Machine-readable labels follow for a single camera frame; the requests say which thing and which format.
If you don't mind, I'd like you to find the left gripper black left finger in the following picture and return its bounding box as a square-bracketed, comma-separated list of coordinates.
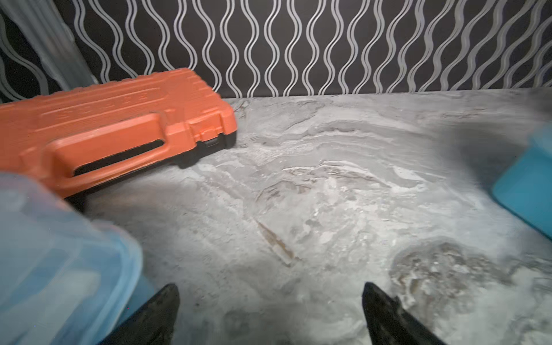
[99, 283, 180, 345]

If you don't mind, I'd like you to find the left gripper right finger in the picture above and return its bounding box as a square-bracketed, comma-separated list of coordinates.
[362, 282, 446, 345]

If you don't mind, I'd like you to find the light blue front toolbox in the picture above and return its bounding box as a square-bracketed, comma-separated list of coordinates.
[1, 172, 156, 344]

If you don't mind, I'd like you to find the red tool case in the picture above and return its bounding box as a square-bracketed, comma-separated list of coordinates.
[1, 68, 237, 211]

